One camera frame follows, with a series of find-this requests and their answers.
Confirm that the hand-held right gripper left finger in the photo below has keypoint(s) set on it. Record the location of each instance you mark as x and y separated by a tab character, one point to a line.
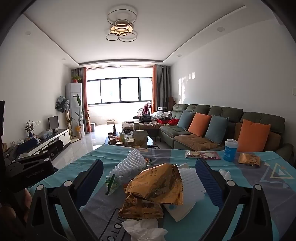
89	183

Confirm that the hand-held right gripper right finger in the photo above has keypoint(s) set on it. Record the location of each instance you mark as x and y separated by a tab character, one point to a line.
208	180

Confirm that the green clear candy wrapper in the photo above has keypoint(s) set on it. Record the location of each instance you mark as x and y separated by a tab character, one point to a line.
113	185

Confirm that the large golden snack wrapper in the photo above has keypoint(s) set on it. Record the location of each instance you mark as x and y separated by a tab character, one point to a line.
157	183

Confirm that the person's left forearm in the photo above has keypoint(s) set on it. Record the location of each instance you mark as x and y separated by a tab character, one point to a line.
13	215

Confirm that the crumpled white tissue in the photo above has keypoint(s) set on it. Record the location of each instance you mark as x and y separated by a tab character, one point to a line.
224	175
143	229

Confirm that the white embossed paper towel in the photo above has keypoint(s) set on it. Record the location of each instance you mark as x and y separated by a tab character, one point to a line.
189	183

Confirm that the red snack packet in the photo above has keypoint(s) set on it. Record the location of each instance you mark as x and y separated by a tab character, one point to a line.
210	155

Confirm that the clear cracker packet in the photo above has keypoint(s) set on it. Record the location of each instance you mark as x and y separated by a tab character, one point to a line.
192	154

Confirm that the blue cup with white lid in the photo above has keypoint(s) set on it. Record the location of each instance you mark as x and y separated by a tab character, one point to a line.
230	151

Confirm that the blue vase with flowers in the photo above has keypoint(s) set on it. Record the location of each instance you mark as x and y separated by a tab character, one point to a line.
30	132

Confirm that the brown sofa seat pad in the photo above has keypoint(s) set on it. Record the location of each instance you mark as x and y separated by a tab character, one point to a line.
196	141

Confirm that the clear blue plastic bag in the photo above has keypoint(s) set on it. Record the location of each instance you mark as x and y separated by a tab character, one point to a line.
45	134

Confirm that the teal grey printed tablecloth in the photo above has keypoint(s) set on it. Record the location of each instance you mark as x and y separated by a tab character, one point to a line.
242	208

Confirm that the white foam fruit net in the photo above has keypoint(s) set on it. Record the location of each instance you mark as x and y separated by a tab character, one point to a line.
129	162

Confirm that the sealed golden snack packet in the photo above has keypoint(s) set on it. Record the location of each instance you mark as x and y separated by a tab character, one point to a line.
248	160

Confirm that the white black TV cabinet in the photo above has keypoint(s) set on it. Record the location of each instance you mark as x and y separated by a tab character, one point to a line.
62	136

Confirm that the cluster of food jars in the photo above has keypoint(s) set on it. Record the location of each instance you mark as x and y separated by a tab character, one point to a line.
115	140

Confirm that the large blue cushion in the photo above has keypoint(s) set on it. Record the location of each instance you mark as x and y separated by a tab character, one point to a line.
216	129

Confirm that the black monitor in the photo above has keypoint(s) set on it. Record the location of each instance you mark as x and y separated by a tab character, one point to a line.
53	122

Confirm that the small grey bin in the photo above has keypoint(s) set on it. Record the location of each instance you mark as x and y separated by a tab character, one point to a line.
92	127

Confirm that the small orange cushion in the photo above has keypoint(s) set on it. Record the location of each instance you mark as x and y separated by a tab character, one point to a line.
198	125

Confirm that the small golden snack wrapper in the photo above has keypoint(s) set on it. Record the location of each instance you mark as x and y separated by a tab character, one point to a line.
141	208

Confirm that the dark glass bottle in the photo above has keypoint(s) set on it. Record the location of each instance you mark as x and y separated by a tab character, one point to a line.
114	131

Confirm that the large orange cushion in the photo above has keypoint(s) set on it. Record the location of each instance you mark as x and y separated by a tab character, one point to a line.
253	135

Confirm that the small cardboard box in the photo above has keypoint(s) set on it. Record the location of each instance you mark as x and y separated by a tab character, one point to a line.
110	122

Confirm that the small blue cushion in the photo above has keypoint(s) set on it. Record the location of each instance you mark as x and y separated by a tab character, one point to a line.
186	119

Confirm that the large leafy floor plant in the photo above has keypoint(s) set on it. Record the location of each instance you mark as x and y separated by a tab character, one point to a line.
79	115

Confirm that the red cloth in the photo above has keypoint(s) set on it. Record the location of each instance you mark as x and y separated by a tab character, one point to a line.
174	122

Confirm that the black coffee table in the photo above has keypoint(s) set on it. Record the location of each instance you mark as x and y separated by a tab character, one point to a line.
152	139

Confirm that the green sectional sofa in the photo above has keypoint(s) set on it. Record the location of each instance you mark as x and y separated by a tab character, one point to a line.
219	111

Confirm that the blue patterned hanging cloth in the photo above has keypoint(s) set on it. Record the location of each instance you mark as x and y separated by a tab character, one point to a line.
62	104

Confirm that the pile of clothes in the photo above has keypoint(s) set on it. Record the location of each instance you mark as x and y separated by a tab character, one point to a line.
159	114

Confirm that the brown cardboard boxes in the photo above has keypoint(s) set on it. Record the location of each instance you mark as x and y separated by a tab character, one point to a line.
171	104

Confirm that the grey orange curtain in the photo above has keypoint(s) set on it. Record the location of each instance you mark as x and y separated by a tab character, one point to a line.
159	88
83	97

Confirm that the small white device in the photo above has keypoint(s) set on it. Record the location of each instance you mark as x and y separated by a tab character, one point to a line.
161	108

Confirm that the white standing air conditioner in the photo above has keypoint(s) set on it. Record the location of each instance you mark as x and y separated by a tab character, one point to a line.
74	92

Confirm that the large window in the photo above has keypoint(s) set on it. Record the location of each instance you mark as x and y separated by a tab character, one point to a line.
115	90

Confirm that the small potted plant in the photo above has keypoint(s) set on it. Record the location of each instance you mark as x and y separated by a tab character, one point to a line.
75	78

